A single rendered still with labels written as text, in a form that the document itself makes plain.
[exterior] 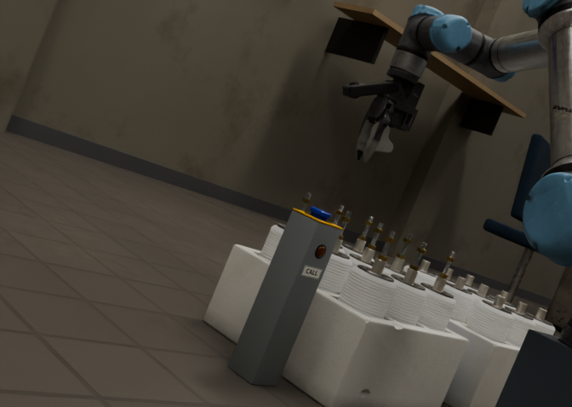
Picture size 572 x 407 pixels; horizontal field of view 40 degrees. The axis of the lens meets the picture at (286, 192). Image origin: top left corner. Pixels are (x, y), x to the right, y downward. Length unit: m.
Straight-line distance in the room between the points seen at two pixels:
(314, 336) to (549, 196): 0.58
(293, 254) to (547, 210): 0.48
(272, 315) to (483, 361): 0.66
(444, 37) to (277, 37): 3.02
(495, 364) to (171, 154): 2.79
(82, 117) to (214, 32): 0.87
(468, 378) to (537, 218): 0.85
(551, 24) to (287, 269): 0.60
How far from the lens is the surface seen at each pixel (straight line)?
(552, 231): 1.11
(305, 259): 1.38
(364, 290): 1.50
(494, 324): 1.96
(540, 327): 2.17
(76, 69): 3.97
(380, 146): 1.75
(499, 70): 1.73
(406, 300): 1.59
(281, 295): 1.40
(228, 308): 1.67
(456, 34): 1.67
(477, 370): 1.92
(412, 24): 1.78
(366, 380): 1.52
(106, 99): 4.08
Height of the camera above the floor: 0.40
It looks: 3 degrees down
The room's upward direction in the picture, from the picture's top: 23 degrees clockwise
